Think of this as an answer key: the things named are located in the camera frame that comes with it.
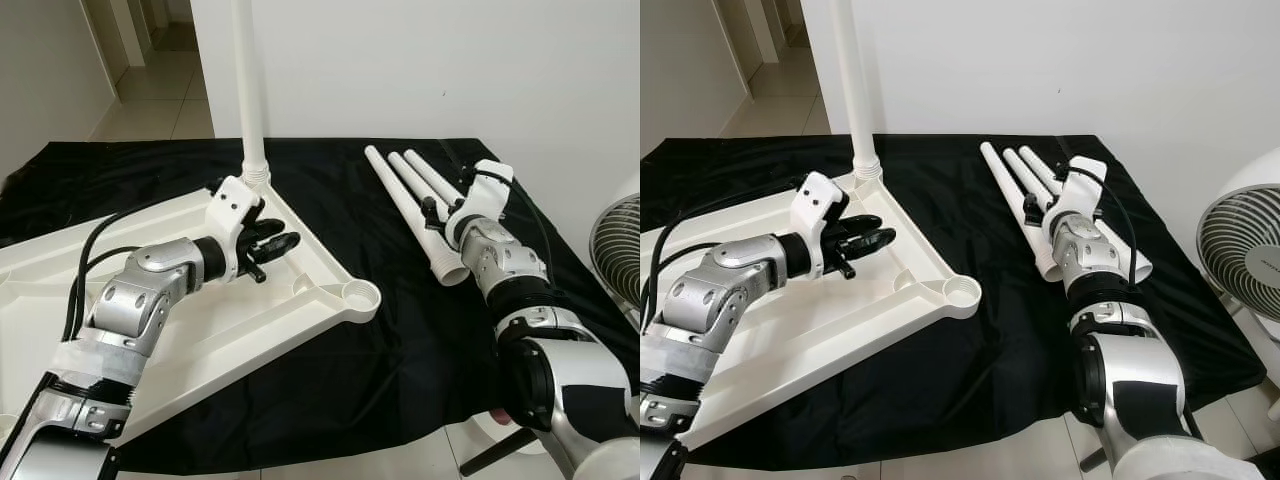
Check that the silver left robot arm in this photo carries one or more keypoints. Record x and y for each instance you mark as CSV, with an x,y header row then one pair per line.
x,y
710,300
130,300

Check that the white round floor fan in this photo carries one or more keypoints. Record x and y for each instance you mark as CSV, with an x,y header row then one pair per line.
x,y
1245,255
618,260

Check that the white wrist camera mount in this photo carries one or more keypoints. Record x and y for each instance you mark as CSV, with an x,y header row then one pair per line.
x,y
228,205
1078,200
482,205
815,200

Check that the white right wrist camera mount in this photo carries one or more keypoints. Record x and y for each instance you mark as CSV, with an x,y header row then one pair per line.
x,y
482,205
1078,200

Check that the black tablecloth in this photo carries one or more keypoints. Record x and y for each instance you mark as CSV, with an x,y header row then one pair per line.
x,y
1000,370
400,380

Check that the black metal table frame bar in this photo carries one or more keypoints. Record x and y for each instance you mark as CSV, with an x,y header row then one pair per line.
x,y
485,452

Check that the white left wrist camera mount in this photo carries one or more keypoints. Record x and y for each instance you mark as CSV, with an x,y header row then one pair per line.
x,y
228,205
815,200

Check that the white plastic children table top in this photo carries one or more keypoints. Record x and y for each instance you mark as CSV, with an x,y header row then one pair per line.
x,y
850,330
250,330

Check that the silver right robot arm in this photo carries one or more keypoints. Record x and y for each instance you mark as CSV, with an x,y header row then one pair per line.
x,y
1140,390
560,390

